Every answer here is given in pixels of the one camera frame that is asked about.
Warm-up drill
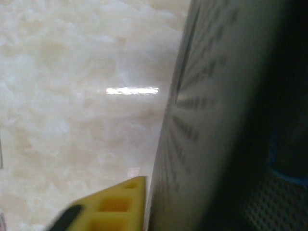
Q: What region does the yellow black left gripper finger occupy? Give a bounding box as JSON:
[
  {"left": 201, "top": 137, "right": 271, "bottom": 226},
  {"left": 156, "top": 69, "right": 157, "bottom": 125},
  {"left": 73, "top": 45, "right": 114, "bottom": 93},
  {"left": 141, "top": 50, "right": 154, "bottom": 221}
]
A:
[{"left": 44, "top": 175, "right": 148, "bottom": 231}]

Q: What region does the dark grey cable spool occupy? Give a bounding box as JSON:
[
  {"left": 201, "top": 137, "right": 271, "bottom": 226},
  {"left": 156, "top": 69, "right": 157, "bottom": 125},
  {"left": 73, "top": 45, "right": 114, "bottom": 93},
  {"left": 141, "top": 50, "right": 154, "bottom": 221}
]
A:
[{"left": 148, "top": 0, "right": 308, "bottom": 231}]

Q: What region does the blue cable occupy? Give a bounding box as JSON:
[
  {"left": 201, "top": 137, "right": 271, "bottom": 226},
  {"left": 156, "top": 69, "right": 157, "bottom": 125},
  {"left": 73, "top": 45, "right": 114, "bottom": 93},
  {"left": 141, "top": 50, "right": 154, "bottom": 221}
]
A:
[{"left": 266, "top": 141, "right": 308, "bottom": 186}]

